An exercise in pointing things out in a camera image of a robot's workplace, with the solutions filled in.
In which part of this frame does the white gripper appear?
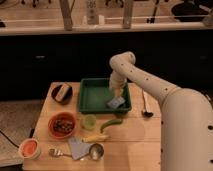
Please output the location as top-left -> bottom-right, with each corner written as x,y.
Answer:
109,71 -> 126,90

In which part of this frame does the black ladle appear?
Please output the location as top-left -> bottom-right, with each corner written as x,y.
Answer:
142,91 -> 153,118

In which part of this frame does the yellow toy corn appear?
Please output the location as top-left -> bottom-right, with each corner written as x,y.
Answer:
82,134 -> 109,143

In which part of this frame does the dark bowl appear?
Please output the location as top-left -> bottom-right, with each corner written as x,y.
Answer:
51,83 -> 73,105

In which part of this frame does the green cup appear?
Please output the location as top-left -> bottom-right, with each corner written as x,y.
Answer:
81,114 -> 96,130

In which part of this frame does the orange-filled white cup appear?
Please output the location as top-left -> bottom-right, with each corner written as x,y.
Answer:
18,138 -> 41,160

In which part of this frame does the green plastic tray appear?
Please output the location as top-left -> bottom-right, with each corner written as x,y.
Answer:
78,78 -> 132,114

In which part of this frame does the metal fork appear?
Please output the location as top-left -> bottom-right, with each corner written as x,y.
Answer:
49,149 -> 70,158

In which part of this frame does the beige sandwich block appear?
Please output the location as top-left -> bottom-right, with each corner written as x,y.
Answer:
55,84 -> 70,101

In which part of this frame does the green toy pepper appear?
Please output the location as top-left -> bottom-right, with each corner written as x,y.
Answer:
100,119 -> 123,133

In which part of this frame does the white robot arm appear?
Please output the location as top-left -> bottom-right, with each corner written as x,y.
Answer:
109,51 -> 213,171

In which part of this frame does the orange bowl with food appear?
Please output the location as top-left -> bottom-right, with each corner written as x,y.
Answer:
48,112 -> 76,140

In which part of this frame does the metal measuring cup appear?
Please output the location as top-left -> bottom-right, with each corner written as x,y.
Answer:
83,143 -> 104,161

